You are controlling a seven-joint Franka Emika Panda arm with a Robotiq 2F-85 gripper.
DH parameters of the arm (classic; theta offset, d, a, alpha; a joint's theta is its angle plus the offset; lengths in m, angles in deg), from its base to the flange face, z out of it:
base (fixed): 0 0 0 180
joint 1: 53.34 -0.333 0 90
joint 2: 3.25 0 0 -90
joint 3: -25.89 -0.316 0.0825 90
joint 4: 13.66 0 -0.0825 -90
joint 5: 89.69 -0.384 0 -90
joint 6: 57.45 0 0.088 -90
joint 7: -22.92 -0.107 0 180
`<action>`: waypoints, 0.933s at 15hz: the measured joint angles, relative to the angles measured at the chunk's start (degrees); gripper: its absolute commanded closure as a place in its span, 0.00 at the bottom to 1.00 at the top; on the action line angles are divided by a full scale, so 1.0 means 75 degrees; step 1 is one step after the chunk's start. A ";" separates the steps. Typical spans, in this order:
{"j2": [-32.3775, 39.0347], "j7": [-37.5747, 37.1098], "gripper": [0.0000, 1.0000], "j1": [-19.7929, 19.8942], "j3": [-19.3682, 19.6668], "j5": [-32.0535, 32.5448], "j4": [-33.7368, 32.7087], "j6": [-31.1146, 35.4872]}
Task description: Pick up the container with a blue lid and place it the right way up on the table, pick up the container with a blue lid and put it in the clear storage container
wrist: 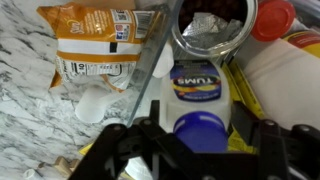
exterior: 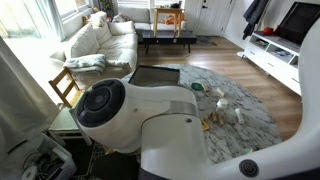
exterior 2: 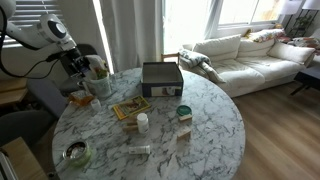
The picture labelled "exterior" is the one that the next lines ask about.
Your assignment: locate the grey storage bin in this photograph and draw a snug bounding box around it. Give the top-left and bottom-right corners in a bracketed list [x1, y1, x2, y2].
[0, 133, 78, 180]

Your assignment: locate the dark blue cardboard box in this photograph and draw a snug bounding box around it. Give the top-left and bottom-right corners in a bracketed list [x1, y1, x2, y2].
[128, 64, 181, 88]

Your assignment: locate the black coffee table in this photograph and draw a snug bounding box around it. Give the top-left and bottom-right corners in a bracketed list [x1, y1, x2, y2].
[141, 29, 198, 55]

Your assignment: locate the dark doormat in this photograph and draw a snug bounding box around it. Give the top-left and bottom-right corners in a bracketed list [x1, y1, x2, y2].
[196, 35, 218, 47]

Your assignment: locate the white two-seat sofa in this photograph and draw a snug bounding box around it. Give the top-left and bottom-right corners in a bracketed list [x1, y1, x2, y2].
[117, 6, 188, 33]

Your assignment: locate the grey white blanket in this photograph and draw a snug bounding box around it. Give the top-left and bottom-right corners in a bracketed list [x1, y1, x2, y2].
[63, 53, 107, 75]

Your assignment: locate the wooden stool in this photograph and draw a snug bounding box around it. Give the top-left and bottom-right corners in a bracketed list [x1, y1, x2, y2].
[152, 7, 185, 38]

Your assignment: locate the patterned cushion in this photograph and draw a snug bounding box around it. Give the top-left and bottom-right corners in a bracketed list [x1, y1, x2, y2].
[111, 13, 132, 24]

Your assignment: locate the white door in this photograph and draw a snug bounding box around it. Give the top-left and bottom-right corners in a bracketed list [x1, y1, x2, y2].
[194, 0, 236, 37]

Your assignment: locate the floral cushion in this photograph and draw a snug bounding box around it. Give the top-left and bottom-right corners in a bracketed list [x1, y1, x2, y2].
[87, 10, 108, 28]

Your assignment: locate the wooden chair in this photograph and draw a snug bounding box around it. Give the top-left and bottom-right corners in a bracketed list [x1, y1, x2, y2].
[48, 66, 86, 109]

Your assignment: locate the patterned rug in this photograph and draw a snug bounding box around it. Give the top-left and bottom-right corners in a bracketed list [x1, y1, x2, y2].
[71, 139, 141, 180]

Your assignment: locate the black plant stand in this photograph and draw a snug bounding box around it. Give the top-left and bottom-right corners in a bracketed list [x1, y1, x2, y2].
[99, 0, 115, 18]

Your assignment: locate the white chair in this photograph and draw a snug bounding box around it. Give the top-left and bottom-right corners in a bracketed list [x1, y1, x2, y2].
[47, 106, 93, 147]

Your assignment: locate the white TV console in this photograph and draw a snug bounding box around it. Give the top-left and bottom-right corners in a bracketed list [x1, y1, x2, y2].
[237, 31, 303, 97]

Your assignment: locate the dark hanging jacket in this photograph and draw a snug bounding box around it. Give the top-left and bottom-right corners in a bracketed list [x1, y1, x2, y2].
[242, 0, 269, 40]

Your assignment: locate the red item on console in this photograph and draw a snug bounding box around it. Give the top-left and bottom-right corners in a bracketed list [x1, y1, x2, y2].
[260, 26, 275, 36]

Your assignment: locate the grey curtain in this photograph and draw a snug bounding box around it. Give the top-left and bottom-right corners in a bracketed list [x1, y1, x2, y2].
[0, 36, 61, 158]

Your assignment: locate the black television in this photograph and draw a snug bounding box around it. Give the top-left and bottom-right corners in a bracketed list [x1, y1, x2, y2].
[274, 1, 320, 46]

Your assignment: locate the toilet paper roll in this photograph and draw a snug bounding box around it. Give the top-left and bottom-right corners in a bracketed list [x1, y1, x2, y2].
[20, 165, 38, 180]

